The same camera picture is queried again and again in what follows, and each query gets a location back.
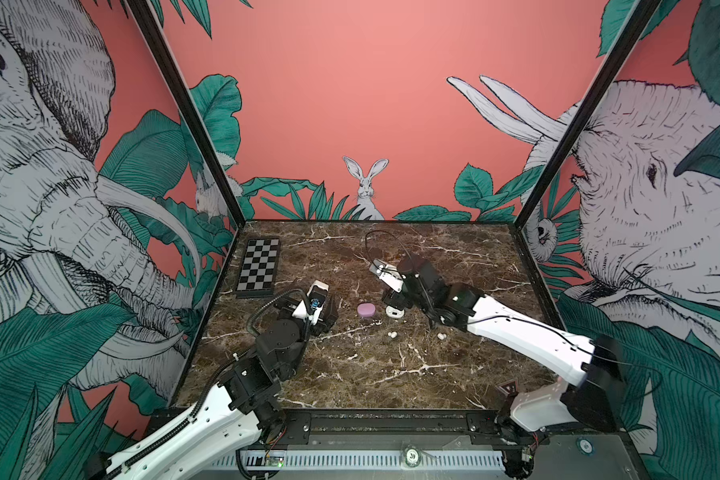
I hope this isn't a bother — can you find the white earbuds charging case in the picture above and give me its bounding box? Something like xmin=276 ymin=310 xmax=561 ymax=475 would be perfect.
xmin=385 ymin=306 xmax=405 ymax=319

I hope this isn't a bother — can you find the purple earbuds charging case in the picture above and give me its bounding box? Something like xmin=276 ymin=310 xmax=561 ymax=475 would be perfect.
xmin=357 ymin=302 xmax=377 ymax=319

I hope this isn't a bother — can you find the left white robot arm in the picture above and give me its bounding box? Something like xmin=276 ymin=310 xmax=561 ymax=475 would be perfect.
xmin=83 ymin=285 xmax=338 ymax=479

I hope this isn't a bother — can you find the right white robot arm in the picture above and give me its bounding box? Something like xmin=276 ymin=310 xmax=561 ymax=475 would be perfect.
xmin=369 ymin=255 xmax=626 ymax=444

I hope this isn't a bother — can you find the black white checkerboard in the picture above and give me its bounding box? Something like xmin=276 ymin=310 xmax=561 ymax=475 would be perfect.
xmin=234 ymin=237 xmax=281 ymax=298

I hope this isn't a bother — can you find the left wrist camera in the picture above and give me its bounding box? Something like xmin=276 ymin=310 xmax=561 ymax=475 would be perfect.
xmin=307 ymin=280 xmax=329 ymax=321

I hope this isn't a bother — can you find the black corrugated cable conduit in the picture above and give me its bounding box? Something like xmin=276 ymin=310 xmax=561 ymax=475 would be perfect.
xmin=98 ymin=395 xmax=217 ymax=480

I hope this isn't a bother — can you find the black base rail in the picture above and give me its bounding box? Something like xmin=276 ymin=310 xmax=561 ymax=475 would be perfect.
xmin=149 ymin=407 xmax=631 ymax=451

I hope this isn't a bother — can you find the white slotted cable duct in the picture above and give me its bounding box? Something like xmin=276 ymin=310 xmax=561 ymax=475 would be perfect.
xmin=240 ymin=450 xmax=505 ymax=473

